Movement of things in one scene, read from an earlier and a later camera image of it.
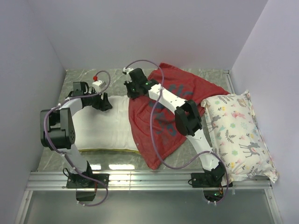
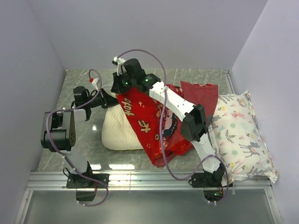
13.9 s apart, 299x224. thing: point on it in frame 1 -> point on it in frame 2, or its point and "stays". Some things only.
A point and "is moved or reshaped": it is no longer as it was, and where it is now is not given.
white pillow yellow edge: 111,130 is moved or reshaped
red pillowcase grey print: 156,129 is moved or reshaped
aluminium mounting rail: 56,181 stays
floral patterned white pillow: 237,136 stays
